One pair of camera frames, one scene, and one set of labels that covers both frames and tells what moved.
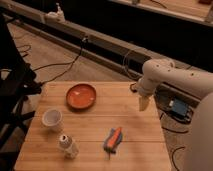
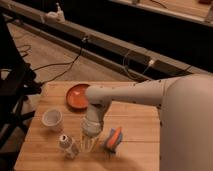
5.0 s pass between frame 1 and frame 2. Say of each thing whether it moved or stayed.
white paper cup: stayed
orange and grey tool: stayed
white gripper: moved
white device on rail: stayed
